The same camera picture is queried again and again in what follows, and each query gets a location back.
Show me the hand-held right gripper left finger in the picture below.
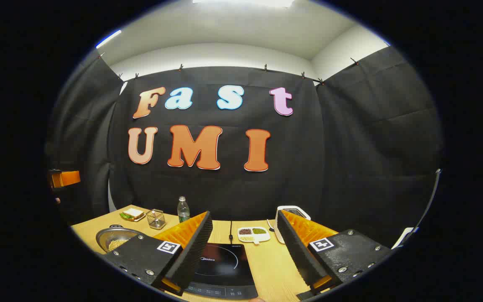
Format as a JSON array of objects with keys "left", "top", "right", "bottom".
[{"left": 103, "top": 211, "right": 213, "bottom": 296}]

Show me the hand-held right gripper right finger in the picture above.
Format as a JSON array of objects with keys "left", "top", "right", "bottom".
[{"left": 277, "top": 210, "right": 393, "bottom": 300}]

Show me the black induction cooktop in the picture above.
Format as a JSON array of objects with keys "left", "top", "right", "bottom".
[{"left": 185, "top": 242, "right": 259, "bottom": 299}]

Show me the steel pot with black handle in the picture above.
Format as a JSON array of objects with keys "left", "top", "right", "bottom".
[{"left": 96, "top": 225, "right": 145, "bottom": 253}]

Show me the clear plastic water bottle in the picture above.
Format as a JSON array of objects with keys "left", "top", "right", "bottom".
[{"left": 177, "top": 196, "right": 190, "bottom": 223}]

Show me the white toaster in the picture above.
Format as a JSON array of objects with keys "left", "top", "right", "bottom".
[{"left": 274, "top": 206, "right": 311, "bottom": 244}]

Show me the white divided dish with beans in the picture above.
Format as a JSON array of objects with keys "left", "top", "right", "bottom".
[{"left": 237, "top": 226, "right": 271, "bottom": 245}]

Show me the sandwich with lettuce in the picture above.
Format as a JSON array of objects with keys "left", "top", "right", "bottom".
[{"left": 120, "top": 208, "right": 145, "bottom": 221}]

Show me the pile of soybeans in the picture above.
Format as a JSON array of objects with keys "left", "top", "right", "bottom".
[{"left": 108, "top": 238, "right": 131, "bottom": 252}]

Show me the black backdrop cloth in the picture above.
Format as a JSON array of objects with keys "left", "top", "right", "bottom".
[{"left": 44, "top": 46, "right": 445, "bottom": 252}]

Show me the ceiling light panel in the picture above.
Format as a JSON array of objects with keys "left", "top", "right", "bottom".
[
  {"left": 191, "top": 0, "right": 294, "bottom": 8},
  {"left": 96, "top": 29, "right": 122, "bottom": 49}
]

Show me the row of black cloth clips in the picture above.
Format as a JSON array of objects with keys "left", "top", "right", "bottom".
[{"left": 97, "top": 51, "right": 359, "bottom": 84}]

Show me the wire mesh basket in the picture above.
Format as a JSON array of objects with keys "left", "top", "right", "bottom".
[{"left": 146, "top": 209, "right": 166, "bottom": 230}]

